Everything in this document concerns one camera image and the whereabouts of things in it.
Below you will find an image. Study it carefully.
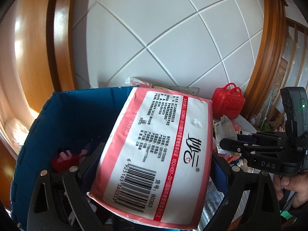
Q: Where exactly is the red toy suitcase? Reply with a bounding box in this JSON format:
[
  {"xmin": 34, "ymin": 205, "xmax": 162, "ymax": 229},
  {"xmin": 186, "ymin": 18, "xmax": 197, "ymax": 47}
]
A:
[{"xmin": 211, "ymin": 82, "xmax": 245, "ymax": 119}]

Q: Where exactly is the beige curtain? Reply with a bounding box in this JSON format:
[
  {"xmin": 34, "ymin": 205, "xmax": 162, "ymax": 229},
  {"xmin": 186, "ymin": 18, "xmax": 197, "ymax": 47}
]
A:
[{"xmin": 0, "ymin": 77, "xmax": 39, "ymax": 154}]

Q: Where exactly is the pink tissue pack on box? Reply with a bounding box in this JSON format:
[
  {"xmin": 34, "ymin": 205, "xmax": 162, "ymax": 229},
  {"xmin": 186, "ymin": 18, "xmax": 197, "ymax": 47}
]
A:
[{"xmin": 125, "ymin": 77, "xmax": 152, "ymax": 88}]

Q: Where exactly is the person right hand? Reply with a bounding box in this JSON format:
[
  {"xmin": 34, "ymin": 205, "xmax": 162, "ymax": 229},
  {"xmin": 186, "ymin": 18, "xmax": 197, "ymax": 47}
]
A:
[{"xmin": 273, "ymin": 171, "xmax": 308, "ymax": 208}]

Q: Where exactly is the blue plastic storage crate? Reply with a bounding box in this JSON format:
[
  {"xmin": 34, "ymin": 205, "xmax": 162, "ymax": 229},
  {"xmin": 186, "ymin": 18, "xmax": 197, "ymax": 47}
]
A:
[{"xmin": 10, "ymin": 87, "xmax": 132, "ymax": 229}]

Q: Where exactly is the red dress pig plush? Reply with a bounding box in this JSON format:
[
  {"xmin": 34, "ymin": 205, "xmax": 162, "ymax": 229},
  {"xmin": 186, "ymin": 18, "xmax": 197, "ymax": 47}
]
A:
[{"xmin": 50, "ymin": 149, "xmax": 88, "ymax": 173}]

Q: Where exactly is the pink white tissue pack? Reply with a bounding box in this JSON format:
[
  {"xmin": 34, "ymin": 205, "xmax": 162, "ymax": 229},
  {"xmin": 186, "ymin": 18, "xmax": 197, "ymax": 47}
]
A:
[{"xmin": 88, "ymin": 87, "xmax": 213, "ymax": 229}]

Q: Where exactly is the wall socket strip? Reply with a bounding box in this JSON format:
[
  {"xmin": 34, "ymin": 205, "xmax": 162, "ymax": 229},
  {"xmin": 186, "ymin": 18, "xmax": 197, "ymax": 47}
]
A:
[{"xmin": 170, "ymin": 86, "xmax": 199, "ymax": 96}]

